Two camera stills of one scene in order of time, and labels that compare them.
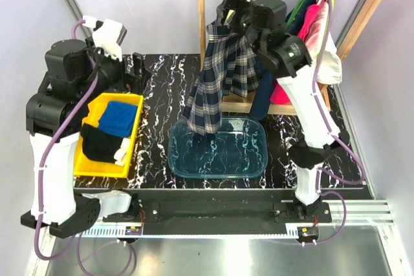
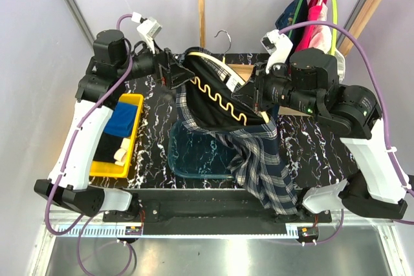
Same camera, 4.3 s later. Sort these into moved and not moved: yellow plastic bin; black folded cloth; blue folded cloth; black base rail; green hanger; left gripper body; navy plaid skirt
Moved: green hanger; left gripper body; navy plaid skirt
Not moved: black base rail; yellow plastic bin; black folded cloth; blue folded cloth
